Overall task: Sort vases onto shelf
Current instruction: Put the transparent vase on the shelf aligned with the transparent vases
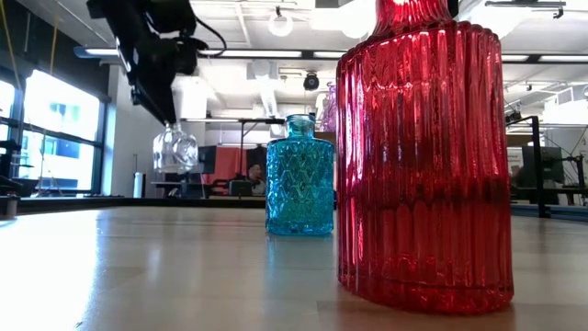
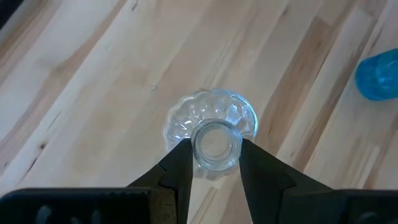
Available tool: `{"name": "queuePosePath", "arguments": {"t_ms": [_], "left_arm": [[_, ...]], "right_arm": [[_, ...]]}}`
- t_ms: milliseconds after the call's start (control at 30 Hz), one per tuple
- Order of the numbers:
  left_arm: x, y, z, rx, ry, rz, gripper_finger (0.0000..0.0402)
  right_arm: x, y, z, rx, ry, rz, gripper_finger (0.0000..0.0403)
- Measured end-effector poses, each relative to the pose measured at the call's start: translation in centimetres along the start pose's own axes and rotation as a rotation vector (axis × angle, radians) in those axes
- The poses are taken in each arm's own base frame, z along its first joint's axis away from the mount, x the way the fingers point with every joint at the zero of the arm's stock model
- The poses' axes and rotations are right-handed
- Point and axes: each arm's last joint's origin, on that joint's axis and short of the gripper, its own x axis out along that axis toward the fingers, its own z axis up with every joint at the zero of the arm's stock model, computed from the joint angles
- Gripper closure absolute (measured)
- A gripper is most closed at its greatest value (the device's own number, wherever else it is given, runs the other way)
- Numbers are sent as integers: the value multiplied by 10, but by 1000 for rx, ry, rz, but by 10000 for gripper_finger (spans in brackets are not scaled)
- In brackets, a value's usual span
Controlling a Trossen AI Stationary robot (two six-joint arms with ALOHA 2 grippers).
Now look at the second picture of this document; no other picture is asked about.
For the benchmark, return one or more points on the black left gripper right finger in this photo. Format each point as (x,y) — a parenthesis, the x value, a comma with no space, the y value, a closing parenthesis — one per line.
(261,174)

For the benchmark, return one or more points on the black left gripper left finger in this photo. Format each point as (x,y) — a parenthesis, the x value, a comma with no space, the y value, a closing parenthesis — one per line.
(180,168)

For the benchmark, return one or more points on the clear round squat glass vase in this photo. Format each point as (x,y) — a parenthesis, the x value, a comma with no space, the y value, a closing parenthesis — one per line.
(214,109)

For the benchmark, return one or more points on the teal zigzag pattern glass vase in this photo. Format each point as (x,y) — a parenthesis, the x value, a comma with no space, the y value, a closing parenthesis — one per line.
(377,74)

